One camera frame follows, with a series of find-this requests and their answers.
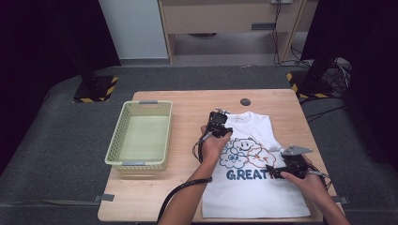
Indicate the person's right hand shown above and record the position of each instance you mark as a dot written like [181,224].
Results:
[313,186]

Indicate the dark round table grommet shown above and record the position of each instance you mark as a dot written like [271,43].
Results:
[245,102]

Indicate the grey tape piece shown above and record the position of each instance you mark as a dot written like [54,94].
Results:
[341,200]
[106,197]

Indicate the light wooden desk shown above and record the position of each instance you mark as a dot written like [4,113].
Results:
[219,15]

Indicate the white printed t-shirt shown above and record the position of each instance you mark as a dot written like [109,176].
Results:
[250,197]

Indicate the black curtain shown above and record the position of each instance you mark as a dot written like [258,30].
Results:
[47,37]
[369,31]

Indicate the black stand post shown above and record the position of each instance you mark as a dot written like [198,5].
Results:
[317,70]
[88,76]

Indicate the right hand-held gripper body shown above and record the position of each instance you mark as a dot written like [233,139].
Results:
[295,164]

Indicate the person's left hand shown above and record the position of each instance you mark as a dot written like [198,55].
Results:
[212,150]

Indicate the hazard-striped black stand base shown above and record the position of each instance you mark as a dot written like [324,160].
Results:
[94,92]
[308,89]

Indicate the pale green plastic basket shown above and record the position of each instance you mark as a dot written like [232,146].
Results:
[142,137]

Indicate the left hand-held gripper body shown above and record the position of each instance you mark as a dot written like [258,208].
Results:
[219,123]

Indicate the white cabinet panel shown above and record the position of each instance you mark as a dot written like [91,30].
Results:
[134,28]

